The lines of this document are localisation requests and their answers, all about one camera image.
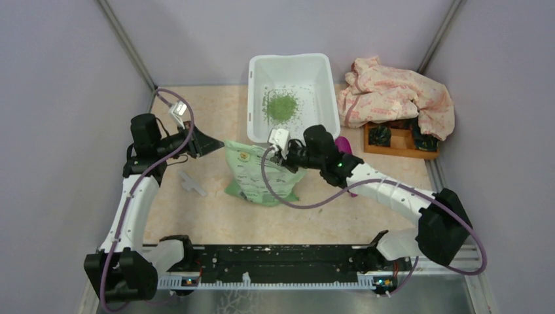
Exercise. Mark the white bag clip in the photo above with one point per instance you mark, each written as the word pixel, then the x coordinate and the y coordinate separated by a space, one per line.
pixel 189 184

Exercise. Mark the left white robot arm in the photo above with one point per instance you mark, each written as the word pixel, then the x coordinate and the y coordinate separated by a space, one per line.
pixel 119 271

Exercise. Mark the aluminium frame rail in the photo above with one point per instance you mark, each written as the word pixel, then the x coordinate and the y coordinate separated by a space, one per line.
pixel 286 277

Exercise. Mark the green cat litter bag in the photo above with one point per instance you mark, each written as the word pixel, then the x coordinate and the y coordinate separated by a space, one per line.
pixel 248 184

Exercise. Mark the white plastic litter box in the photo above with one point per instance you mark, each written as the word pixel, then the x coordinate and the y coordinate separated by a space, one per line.
pixel 271 71

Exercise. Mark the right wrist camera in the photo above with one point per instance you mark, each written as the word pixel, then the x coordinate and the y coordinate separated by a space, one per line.
pixel 279 141

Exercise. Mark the green cat litter pile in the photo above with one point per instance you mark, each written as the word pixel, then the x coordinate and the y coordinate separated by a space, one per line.
pixel 289 107

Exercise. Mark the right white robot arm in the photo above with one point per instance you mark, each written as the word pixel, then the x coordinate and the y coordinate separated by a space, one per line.
pixel 441 225

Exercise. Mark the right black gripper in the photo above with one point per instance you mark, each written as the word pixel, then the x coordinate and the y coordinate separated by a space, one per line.
pixel 286 162

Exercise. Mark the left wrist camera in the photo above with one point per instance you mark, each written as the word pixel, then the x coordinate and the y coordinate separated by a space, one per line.
pixel 176 112

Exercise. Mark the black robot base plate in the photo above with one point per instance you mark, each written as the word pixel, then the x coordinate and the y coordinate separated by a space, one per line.
pixel 282 262

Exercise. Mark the dark patterned cloth bundle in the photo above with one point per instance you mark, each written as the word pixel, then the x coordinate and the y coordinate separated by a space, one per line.
pixel 379 136

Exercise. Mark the purple plastic scoop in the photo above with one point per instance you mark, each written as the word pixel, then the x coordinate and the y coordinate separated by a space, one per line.
pixel 345 145

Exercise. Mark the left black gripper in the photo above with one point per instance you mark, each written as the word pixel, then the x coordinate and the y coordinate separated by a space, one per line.
pixel 199 144

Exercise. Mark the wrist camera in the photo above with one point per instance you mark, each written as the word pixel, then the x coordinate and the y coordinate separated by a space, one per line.
pixel 176 112
pixel 279 141

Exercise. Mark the wooden tray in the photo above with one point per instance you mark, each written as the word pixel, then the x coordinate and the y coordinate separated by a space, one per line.
pixel 401 143

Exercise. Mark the pink patterned cloth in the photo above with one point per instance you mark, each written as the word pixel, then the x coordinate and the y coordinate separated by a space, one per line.
pixel 378 93

